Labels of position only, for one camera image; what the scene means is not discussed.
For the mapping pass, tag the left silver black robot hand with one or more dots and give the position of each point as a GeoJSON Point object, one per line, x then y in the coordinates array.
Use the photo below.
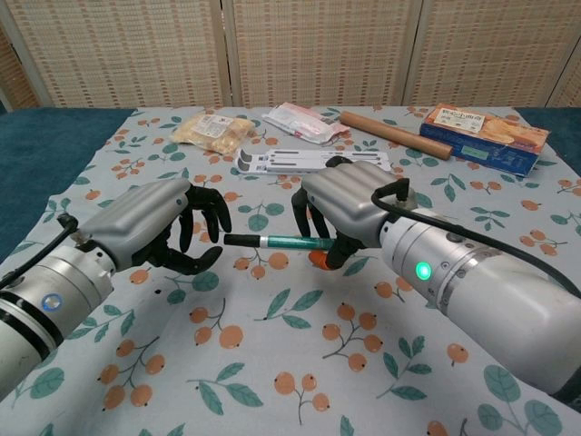
{"type": "Point", "coordinates": [131, 218]}

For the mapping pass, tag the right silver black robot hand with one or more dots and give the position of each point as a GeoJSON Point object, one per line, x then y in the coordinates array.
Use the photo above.
{"type": "Point", "coordinates": [349, 200]}

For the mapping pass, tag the green marker body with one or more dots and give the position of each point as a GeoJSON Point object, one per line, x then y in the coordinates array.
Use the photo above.
{"type": "Point", "coordinates": [286, 242]}

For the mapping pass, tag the black marker cap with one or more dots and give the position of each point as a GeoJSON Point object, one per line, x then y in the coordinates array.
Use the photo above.
{"type": "Point", "coordinates": [240, 240]}

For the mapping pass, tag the white folding stand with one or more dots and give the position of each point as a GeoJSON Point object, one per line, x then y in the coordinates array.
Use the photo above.
{"type": "Point", "coordinates": [290, 160]}

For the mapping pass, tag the wooden rolling pin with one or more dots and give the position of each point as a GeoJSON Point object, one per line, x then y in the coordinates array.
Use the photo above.
{"type": "Point", "coordinates": [390, 133]}

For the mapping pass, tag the pink white plastic package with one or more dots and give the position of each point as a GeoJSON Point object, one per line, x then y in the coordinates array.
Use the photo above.
{"type": "Point", "coordinates": [304, 120]}

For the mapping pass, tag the clear bag of snacks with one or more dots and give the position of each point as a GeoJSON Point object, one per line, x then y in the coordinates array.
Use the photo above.
{"type": "Point", "coordinates": [209, 131]}

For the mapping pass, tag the orange blue biscuit box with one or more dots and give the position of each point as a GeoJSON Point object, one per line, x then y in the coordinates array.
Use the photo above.
{"type": "Point", "coordinates": [485, 136]}

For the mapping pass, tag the beige woven screen panel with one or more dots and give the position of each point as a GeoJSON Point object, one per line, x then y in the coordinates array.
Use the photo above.
{"type": "Point", "coordinates": [127, 50]}
{"type": "Point", "coordinates": [318, 50]}
{"type": "Point", "coordinates": [573, 88]}
{"type": "Point", "coordinates": [490, 50]}

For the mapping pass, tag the floral patterned tablecloth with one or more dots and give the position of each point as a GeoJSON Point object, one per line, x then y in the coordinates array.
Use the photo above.
{"type": "Point", "coordinates": [254, 354]}

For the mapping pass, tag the brown woven screen panel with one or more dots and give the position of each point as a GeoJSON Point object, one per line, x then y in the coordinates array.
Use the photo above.
{"type": "Point", "coordinates": [13, 77]}

